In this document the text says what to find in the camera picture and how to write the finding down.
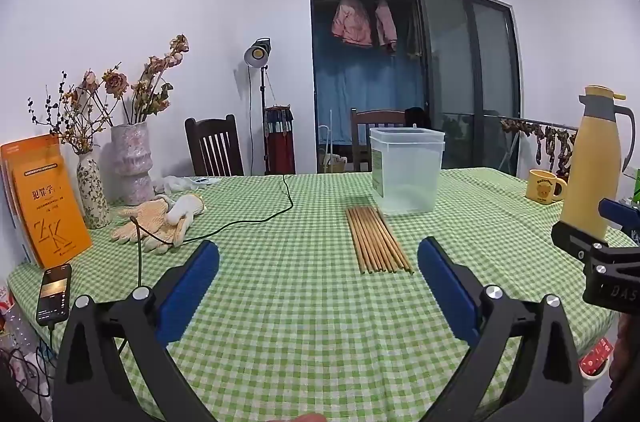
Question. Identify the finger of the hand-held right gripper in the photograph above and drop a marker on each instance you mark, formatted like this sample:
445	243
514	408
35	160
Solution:
622	216
575	239

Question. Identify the rail with brown dried strips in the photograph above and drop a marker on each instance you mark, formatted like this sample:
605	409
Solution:
545	140

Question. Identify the green checkered tablecloth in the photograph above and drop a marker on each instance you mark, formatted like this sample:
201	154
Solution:
300	302

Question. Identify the red snack packet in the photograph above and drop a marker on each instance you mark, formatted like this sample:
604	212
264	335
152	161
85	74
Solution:
596	356

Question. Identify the pink textured vase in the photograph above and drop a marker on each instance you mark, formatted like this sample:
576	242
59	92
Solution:
131	167

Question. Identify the yellow mug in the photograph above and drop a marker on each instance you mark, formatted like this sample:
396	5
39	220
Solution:
542	187

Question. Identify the yellow thermos jug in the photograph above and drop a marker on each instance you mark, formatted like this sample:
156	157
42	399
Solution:
585	182

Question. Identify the sliding glass door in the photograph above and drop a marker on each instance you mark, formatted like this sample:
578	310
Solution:
465	77

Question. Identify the blue curtain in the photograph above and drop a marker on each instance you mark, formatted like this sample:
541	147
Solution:
365	87

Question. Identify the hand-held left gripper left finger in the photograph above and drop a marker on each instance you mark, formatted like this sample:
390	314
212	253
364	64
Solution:
192	287

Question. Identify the person's left hand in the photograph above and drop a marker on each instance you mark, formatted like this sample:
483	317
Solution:
312	418

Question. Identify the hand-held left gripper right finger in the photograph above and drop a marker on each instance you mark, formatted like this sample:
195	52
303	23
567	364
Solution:
445	287

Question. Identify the small pink jacket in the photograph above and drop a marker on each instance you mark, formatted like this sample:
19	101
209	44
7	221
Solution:
386	27

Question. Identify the red cylindrical drum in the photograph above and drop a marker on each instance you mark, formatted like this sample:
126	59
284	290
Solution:
280	147

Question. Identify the black smartphone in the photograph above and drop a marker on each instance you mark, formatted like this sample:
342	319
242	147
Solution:
54	297

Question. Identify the studio light on stand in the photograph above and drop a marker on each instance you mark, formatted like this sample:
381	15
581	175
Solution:
257	55

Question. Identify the floral ceramic vase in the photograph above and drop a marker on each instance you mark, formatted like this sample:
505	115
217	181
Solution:
92	192

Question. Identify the brown wooden chair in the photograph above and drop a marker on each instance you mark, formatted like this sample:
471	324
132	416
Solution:
377	117

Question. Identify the white crumpled cloth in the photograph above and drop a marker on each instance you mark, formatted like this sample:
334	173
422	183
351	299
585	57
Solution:
175	183

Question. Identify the tall dried rose stems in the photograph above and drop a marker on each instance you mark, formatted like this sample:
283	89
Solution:
157	72

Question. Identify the large pink jacket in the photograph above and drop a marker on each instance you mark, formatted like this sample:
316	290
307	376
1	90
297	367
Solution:
351	22

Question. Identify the dark wooden chair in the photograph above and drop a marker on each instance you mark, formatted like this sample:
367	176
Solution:
212	147

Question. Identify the beige knit glove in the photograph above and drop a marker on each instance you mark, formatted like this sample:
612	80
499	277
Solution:
145	222

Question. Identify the black bag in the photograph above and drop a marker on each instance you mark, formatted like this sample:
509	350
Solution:
417	117

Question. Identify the dried berry flower bouquet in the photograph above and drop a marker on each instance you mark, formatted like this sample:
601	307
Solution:
80	112

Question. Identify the white knit glove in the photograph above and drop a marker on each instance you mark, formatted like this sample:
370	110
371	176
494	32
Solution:
187	208

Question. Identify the clear plastic container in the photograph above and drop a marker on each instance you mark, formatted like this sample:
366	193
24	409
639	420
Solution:
407	182

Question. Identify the bundle of wooden chopsticks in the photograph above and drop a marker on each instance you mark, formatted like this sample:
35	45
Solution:
375	242

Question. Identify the orange book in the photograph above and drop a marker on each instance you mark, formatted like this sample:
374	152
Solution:
45	202

